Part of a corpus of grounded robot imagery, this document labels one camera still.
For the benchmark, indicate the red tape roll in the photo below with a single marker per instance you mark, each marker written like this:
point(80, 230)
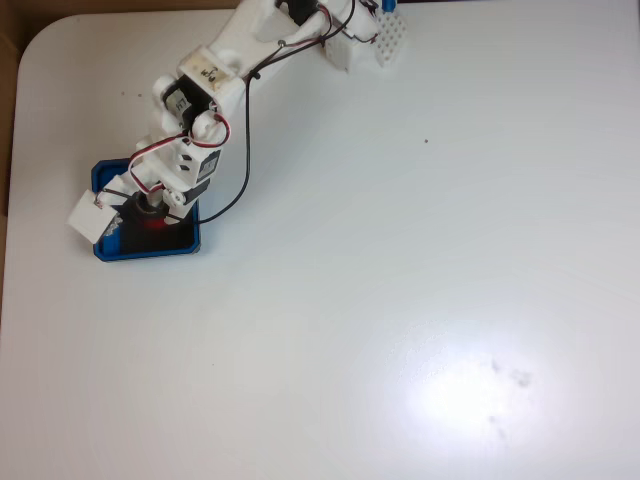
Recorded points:
point(152, 223)

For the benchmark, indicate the blue square box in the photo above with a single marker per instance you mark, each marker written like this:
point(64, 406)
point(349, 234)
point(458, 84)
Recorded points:
point(150, 256)

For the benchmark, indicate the blue clamp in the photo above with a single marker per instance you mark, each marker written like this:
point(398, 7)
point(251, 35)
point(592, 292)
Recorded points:
point(389, 5)

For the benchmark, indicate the white square camera box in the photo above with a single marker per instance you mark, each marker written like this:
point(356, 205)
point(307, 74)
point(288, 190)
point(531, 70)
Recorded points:
point(92, 217)

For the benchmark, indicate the white perforated base plate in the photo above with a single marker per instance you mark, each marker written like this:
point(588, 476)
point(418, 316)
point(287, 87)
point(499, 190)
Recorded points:
point(392, 40)

